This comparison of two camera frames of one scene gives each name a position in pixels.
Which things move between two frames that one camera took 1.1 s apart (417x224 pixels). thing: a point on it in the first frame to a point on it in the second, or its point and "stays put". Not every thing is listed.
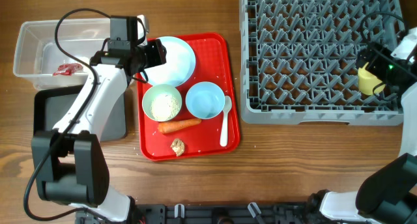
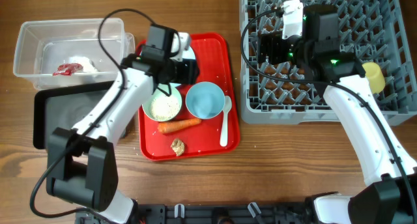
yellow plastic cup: (367, 81) stays put
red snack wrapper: (67, 69) stays put
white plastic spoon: (227, 106) stays put
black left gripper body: (150, 55) to (183, 72)
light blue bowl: (205, 100) stays put
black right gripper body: (375, 59) to (264, 49)
